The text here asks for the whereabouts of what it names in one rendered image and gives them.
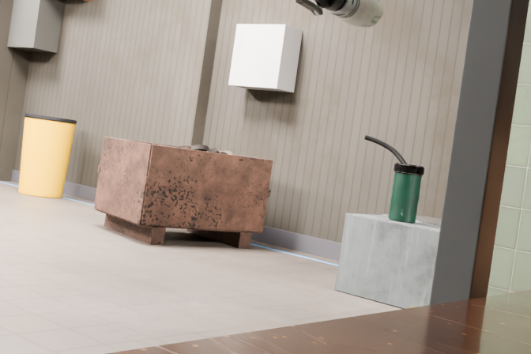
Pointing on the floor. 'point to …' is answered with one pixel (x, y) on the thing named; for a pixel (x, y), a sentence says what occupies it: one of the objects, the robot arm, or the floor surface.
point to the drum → (45, 155)
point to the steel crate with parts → (182, 191)
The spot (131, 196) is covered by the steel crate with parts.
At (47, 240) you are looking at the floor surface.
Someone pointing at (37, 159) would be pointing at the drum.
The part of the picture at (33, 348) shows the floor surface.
